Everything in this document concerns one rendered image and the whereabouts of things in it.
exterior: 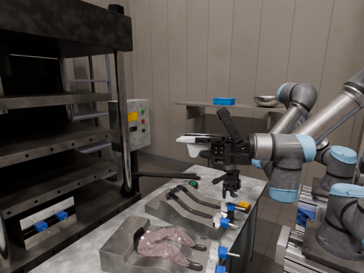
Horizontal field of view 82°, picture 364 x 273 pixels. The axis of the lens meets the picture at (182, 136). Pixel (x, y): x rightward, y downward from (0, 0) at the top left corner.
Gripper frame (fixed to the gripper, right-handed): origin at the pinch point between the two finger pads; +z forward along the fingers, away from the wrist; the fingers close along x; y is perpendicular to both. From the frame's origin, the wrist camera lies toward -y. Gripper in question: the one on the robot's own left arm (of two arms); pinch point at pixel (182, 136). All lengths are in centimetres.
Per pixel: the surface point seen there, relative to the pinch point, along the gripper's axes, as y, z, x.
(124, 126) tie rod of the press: 3, 50, 75
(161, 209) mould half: 51, 20, 56
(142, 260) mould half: 56, 19, 19
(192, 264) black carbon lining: 58, -2, 23
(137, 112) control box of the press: -6, 51, 102
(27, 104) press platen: -9, 80, 30
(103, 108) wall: -12, 193, 308
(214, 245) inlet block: 54, -12, 31
